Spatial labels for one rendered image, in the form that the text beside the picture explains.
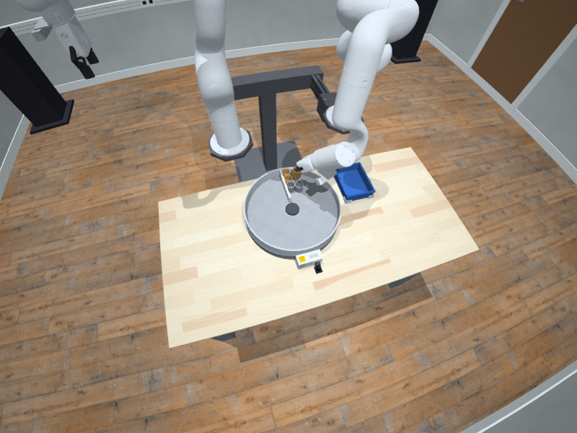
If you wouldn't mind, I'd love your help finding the blue shallow tray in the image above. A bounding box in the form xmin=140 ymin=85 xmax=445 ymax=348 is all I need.
xmin=334 ymin=162 xmax=376 ymax=201

